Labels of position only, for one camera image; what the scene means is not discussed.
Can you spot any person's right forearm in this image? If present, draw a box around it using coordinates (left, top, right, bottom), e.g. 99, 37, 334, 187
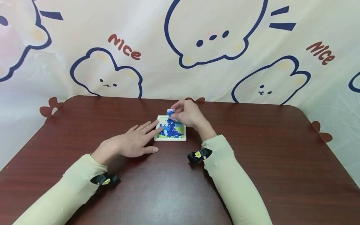
202, 135, 273, 225

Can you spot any person's left forearm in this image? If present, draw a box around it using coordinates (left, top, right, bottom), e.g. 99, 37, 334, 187
12, 154, 108, 225

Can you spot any black wrist band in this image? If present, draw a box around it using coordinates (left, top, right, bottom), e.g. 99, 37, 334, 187
187, 148, 213, 164
90, 173, 121, 188

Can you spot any person's left hand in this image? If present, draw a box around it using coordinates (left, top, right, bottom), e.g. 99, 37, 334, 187
91, 120, 164, 165

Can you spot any white framed dinosaur puzzle board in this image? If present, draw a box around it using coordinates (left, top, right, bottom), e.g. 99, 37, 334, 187
154, 115, 187, 141

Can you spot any person's right hand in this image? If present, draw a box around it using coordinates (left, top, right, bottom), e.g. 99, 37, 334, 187
170, 100, 217, 142

